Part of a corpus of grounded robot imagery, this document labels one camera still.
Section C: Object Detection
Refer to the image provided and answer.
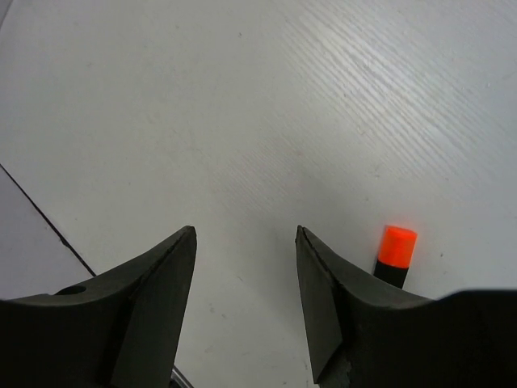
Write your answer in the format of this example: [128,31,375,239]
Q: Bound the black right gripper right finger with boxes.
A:
[296,226,516,387]

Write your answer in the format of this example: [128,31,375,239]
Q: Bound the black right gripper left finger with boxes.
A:
[1,226,197,387]

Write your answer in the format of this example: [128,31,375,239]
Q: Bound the orange cap black highlighter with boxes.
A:
[373,226,418,289]

